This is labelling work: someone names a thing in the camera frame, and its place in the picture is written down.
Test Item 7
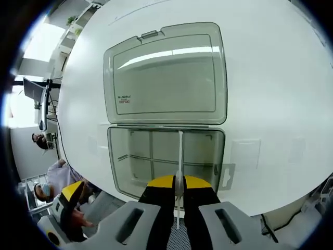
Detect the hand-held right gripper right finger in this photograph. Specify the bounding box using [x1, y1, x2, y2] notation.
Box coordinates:
[182, 174, 264, 250]

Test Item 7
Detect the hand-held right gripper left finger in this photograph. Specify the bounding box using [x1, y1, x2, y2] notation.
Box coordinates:
[97, 174, 174, 250]

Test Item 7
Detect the clear grey guide fixture box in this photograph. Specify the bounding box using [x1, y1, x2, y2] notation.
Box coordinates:
[103, 22, 236, 203]

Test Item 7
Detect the person's left hand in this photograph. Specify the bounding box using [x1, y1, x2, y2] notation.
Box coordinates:
[64, 207, 95, 242]

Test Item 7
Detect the metal storage rack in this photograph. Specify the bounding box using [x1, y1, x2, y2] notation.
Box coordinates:
[18, 174, 54, 216]

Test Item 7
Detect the white mesh office chair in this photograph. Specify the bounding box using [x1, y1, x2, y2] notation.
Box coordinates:
[83, 191, 195, 250]

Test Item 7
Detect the black desk monitor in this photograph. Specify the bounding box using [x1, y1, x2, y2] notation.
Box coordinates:
[22, 77, 44, 102]

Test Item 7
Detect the white open shelf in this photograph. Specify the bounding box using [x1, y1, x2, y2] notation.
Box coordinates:
[58, 0, 105, 76]

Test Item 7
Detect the thin black cable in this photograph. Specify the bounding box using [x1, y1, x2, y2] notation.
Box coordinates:
[48, 80, 71, 169]

